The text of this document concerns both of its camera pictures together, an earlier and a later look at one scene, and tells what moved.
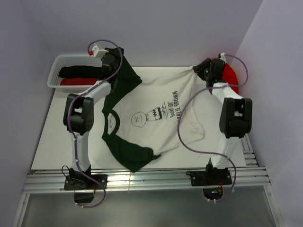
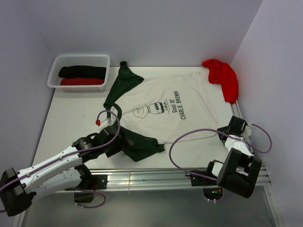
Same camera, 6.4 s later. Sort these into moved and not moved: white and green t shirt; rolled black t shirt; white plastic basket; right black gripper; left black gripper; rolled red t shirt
Moved: white and green t shirt; right black gripper; left black gripper
Not moved: rolled red t shirt; rolled black t shirt; white plastic basket
